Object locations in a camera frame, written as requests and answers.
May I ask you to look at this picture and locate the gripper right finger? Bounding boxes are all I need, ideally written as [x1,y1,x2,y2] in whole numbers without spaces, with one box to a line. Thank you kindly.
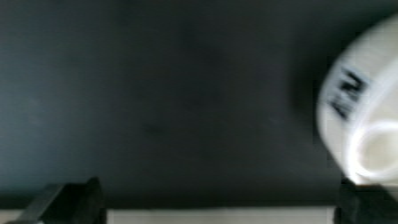
[332,178,398,224]

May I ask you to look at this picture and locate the white front fence bar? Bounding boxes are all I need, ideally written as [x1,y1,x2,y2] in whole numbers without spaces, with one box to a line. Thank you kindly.
[107,207,334,224]

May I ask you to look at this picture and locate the white round stool seat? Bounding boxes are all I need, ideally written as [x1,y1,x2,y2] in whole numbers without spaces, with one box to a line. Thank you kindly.
[316,15,398,185]

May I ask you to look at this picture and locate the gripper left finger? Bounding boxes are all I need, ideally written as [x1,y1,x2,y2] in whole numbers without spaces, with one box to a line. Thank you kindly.
[14,177,107,224]

